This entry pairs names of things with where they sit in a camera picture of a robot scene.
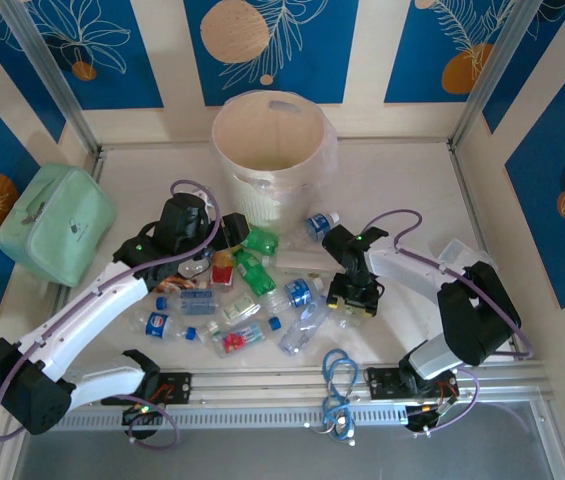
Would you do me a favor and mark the clear bottle dark blue label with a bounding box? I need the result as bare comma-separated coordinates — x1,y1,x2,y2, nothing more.
261,277,326,314

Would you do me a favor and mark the small bottle blue label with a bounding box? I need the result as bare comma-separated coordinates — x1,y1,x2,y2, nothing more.
304,211,342,239

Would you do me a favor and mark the large clear bottle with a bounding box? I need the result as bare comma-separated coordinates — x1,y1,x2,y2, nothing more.
279,297,333,357

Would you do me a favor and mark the red yellow snack package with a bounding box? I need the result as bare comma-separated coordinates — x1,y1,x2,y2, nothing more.
209,251,237,292

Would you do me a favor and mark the clear bottle brown label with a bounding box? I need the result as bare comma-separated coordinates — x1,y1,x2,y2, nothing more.
154,272,203,296

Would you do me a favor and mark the green plastic bottle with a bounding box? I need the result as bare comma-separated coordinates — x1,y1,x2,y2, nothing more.
239,227,282,256

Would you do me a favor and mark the green bottle with label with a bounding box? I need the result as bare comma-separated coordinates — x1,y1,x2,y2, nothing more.
231,249,279,296

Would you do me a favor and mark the green white packet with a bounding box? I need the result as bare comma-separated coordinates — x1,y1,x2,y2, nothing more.
220,293,258,321

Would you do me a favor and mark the clear bottle red blue label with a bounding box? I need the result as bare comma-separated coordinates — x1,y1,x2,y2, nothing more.
211,317,283,359

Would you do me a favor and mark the clear bottle Pepsi logo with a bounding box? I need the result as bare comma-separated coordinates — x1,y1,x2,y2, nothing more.
134,309,198,342

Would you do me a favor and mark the cream plastic bin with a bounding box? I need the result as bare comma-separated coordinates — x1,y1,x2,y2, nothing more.
210,89,338,236

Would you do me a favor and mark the clear plastic container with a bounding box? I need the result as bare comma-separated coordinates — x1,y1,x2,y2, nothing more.
436,238,493,274

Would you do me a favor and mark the mint green fabric pouch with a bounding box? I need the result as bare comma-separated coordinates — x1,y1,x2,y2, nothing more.
0,162,117,289

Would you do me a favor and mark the grey metal sheet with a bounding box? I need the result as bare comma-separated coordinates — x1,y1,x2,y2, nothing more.
9,399,565,480

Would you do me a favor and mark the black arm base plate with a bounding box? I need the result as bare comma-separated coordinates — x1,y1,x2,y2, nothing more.
154,370,194,405
365,367,459,401

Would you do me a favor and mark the aluminium mounting rail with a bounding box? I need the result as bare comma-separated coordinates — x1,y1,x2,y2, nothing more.
61,360,548,409

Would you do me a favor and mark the coiled blue cable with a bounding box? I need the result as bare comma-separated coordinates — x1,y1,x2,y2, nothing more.
321,348,362,445

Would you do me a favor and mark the aluminium table edge rail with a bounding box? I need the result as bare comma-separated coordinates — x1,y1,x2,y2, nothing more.
449,142,531,364
99,140,456,150

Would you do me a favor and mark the grey slotted cable duct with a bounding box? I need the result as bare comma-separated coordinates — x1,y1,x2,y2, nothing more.
51,402,409,432

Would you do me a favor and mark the aluminium frame post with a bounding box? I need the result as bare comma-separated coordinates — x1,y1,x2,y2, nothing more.
449,0,538,149
0,0,101,154

